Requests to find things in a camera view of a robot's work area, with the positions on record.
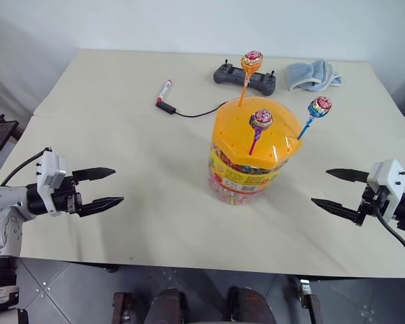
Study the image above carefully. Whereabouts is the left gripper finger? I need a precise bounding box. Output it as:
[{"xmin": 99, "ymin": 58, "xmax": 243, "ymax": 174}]
[
  {"xmin": 72, "ymin": 167, "xmax": 117, "ymax": 185},
  {"xmin": 78, "ymin": 196, "xmax": 125, "ymax": 218}
]

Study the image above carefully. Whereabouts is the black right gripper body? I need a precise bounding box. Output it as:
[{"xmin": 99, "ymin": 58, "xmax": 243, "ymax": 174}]
[{"xmin": 356, "ymin": 184, "xmax": 388, "ymax": 227}]

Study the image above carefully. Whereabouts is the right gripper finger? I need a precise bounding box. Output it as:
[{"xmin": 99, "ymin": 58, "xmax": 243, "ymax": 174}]
[
  {"xmin": 310, "ymin": 198, "xmax": 361, "ymax": 222},
  {"xmin": 325, "ymin": 167, "xmax": 371, "ymax": 185}
]

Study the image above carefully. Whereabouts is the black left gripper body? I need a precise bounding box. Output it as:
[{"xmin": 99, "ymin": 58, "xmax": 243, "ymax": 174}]
[{"xmin": 50, "ymin": 170, "xmax": 84, "ymax": 217}]

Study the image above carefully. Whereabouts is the blue stick lollipop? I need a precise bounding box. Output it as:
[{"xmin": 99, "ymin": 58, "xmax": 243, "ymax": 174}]
[{"xmin": 296, "ymin": 96, "xmax": 334, "ymax": 141}]

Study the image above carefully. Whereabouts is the purple wrapped lollipop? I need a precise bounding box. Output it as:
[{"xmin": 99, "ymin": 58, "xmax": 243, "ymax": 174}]
[{"xmin": 247, "ymin": 108, "xmax": 275, "ymax": 157}]

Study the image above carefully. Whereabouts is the orange stick lollipop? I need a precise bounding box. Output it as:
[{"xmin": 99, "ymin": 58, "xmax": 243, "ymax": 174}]
[{"xmin": 237, "ymin": 50, "xmax": 265, "ymax": 109}]

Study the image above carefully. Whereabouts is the red and white marker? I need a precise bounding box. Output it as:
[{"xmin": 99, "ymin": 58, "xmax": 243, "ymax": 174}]
[{"xmin": 155, "ymin": 79, "xmax": 173, "ymax": 106}]

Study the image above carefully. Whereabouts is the light blue towel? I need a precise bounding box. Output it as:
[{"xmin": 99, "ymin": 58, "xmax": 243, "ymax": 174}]
[{"xmin": 286, "ymin": 58, "xmax": 344, "ymax": 93}]

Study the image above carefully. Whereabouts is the dark rounded shape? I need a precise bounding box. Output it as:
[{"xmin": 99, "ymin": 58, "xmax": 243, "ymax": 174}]
[
  {"xmin": 144, "ymin": 286, "xmax": 187, "ymax": 324},
  {"xmin": 225, "ymin": 286, "xmax": 277, "ymax": 324}
]

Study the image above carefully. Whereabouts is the candy jar with orange lid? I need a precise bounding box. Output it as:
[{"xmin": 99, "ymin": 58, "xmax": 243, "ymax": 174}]
[{"xmin": 207, "ymin": 96, "xmax": 305, "ymax": 207}]

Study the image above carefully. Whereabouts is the grey handheld remote controller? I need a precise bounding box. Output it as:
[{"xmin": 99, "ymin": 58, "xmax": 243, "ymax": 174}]
[{"xmin": 213, "ymin": 59, "xmax": 277, "ymax": 97}]

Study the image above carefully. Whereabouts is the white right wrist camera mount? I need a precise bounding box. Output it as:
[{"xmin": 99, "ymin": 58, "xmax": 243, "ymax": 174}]
[{"xmin": 367, "ymin": 158, "xmax": 405, "ymax": 217}]

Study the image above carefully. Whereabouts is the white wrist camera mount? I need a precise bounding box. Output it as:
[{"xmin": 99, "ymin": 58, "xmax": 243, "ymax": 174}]
[
  {"xmin": 35, "ymin": 150, "xmax": 68, "ymax": 217},
  {"xmin": 367, "ymin": 158, "xmax": 405, "ymax": 217}
]

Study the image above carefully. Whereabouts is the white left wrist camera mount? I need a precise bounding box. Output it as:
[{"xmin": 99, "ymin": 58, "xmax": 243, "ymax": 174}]
[{"xmin": 35, "ymin": 150, "xmax": 68, "ymax": 217}]

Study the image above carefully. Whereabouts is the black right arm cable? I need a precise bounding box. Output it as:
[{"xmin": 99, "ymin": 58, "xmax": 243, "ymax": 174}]
[{"xmin": 374, "ymin": 192, "xmax": 405, "ymax": 268}]

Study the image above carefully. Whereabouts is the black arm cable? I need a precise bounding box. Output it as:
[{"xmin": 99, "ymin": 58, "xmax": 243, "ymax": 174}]
[
  {"xmin": 374, "ymin": 192, "xmax": 405, "ymax": 268},
  {"xmin": 0, "ymin": 146, "xmax": 53, "ymax": 187}
]

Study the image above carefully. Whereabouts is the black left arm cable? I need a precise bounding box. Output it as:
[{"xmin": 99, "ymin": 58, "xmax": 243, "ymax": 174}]
[{"xmin": 0, "ymin": 146, "xmax": 53, "ymax": 187}]

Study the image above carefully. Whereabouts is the brown table leg bracket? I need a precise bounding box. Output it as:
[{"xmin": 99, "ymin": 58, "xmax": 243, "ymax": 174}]
[
  {"xmin": 112, "ymin": 291, "xmax": 135, "ymax": 324},
  {"xmin": 297, "ymin": 277, "xmax": 322, "ymax": 324}
]

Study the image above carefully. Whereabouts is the black cable with adapter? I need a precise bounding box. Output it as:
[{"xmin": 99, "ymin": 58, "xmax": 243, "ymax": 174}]
[{"xmin": 156, "ymin": 101, "xmax": 229, "ymax": 119}]

